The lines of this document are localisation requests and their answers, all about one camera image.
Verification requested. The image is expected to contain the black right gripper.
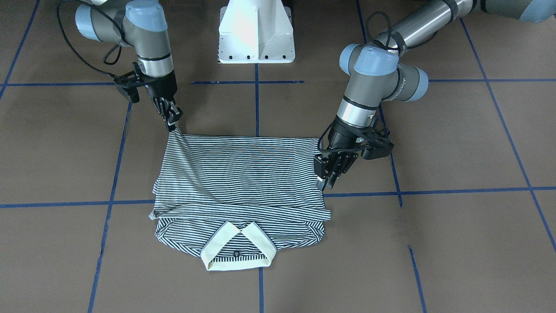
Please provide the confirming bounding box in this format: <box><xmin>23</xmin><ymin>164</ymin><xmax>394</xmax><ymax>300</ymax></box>
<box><xmin>143</xmin><ymin>70</ymin><xmax>183</xmax><ymax>132</ymax></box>

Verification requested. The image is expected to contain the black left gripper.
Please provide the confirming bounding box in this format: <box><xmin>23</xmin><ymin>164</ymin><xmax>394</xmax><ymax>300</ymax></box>
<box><xmin>314</xmin><ymin>117</ymin><xmax>370</xmax><ymax>190</ymax></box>

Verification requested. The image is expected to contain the navy white striped polo shirt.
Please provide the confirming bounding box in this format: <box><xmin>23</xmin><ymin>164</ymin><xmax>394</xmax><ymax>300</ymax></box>
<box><xmin>149</xmin><ymin>130</ymin><xmax>331</xmax><ymax>271</ymax></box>

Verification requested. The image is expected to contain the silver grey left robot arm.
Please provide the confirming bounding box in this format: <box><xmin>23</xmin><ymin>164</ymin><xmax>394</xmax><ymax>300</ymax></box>
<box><xmin>314</xmin><ymin>0</ymin><xmax>555</xmax><ymax>190</ymax></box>

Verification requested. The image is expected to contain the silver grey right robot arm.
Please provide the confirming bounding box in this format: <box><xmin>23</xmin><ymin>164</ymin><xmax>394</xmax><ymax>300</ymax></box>
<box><xmin>75</xmin><ymin>0</ymin><xmax>183</xmax><ymax>132</ymax></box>

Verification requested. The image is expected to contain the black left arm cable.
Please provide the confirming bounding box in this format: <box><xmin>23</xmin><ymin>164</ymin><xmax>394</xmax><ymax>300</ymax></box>
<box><xmin>317</xmin><ymin>11</ymin><xmax>439</xmax><ymax>155</ymax></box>

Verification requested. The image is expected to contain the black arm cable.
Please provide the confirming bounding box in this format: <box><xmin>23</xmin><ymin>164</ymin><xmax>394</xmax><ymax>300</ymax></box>
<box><xmin>56</xmin><ymin>0</ymin><xmax>131</xmax><ymax>81</ymax></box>
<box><xmin>317</xmin><ymin>11</ymin><xmax>439</xmax><ymax>155</ymax></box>

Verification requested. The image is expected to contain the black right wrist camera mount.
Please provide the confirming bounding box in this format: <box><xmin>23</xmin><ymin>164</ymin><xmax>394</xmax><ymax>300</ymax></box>
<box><xmin>113</xmin><ymin>62</ymin><xmax>145</xmax><ymax>103</ymax></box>

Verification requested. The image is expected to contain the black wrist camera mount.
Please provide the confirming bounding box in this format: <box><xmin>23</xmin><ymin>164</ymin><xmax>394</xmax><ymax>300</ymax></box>
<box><xmin>357</xmin><ymin>116</ymin><xmax>394</xmax><ymax>160</ymax></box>
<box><xmin>113</xmin><ymin>62</ymin><xmax>145</xmax><ymax>103</ymax></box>

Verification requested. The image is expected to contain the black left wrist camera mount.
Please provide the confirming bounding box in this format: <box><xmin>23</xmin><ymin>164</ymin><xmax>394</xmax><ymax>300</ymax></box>
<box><xmin>357</xmin><ymin>116</ymin><xmax>394</xmax><ymax>160</ymax></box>

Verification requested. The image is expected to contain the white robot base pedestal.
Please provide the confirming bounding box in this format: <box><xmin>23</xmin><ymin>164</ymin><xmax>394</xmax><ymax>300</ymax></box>
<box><xmin>217</xmin><ymin>0</ymin><xmax>296</xmax><ymax>64</ymax></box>

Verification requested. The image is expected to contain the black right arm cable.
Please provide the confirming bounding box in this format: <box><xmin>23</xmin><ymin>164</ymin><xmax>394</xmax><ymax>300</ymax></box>
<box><xmin>56</xmin><ymin>0</ymin><xmax>131</xmax><ymax>81</ymax></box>

